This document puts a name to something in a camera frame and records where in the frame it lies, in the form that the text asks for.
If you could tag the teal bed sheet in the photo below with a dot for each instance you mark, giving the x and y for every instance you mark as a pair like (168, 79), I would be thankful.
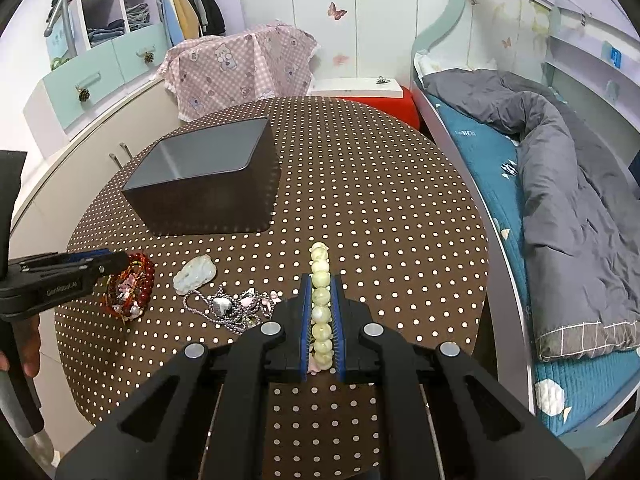
(566, 395)

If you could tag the pink checkered cloth cover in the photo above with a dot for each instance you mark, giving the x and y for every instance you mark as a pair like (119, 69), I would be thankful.
(213, 73)

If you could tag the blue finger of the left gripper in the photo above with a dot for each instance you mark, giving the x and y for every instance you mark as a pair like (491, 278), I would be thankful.
(88, 255)
(112, 264)

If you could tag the dark metal storage box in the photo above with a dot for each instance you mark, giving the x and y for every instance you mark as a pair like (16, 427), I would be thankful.
(214, 180)

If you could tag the red storage box white lid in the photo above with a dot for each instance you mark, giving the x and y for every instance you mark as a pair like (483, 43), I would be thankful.
(392, 98)

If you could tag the beige low cabinet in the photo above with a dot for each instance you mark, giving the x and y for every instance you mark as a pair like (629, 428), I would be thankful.
(48, 211)

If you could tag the folded jeans stack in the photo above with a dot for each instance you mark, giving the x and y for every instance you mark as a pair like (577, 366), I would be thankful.
(137, 17)

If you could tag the white cubby shelf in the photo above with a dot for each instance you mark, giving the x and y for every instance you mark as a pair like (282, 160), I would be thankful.
(110, 5)

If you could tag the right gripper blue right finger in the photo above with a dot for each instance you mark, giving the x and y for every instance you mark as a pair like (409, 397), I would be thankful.
(337, 327)

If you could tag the brown polka dot tablecloth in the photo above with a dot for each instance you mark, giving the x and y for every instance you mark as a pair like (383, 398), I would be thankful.
(401, 227)

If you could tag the mint green bunk bed frame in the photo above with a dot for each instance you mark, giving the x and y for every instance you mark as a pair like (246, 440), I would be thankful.
(563, 237)

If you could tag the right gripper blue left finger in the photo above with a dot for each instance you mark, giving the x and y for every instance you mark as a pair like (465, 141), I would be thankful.
(305, 293)

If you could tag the hanging clothes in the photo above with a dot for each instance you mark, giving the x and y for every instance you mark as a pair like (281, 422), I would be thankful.
(190, 19)

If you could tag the mint drawer unit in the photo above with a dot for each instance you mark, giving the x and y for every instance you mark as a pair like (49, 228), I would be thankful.
(80, 90)

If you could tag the grey duvet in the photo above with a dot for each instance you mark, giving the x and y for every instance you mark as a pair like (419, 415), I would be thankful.
(580, 217)

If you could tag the white jade pendant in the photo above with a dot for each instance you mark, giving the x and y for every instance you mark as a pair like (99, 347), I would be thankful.
(194, 274)

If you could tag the person left hand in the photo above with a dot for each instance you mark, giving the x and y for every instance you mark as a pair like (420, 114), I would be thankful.
(28, 343)

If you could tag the grey metal pole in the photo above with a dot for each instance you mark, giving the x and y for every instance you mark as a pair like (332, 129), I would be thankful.
(60, 10)

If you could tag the white wardrobe with butterflies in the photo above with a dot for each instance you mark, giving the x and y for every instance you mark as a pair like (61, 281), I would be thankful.
(356, 38)

